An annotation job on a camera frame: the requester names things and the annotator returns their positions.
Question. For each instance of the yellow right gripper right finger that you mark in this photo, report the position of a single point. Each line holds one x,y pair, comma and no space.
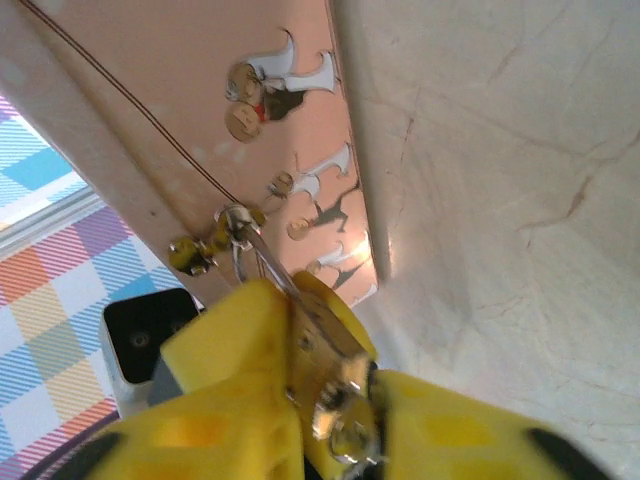
450,440

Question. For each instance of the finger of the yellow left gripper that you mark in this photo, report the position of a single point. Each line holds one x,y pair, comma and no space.
350,320
230,345

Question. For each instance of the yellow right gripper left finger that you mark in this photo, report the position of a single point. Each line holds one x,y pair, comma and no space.
210,440

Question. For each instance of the small brass padlock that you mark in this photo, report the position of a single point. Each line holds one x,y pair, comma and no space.
320,335

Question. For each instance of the pink tin box with cartoon couple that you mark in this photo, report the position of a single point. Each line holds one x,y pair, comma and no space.
200,75

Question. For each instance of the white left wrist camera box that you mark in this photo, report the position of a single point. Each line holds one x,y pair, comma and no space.
135,340

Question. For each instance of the aluminium frame post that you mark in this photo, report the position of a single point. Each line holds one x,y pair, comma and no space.
40,225

